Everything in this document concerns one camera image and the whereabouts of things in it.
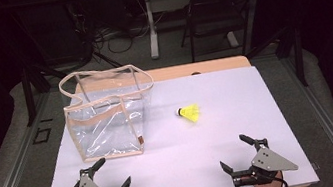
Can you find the transparent bag with beige trim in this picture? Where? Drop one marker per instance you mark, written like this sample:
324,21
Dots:
100,115

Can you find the yellow shuttlecock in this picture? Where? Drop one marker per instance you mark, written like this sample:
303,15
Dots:
191,112

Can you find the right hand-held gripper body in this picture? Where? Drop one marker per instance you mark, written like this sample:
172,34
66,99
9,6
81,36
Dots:
267,160

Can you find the white desk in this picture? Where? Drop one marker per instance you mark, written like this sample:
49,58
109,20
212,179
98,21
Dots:
151,25

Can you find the black folding chair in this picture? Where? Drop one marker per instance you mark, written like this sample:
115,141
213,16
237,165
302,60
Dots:
224,0

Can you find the black metal stand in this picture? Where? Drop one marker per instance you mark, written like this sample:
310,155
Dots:
28,95
298,52

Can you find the white table board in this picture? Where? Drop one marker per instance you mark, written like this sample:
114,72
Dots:
179,145

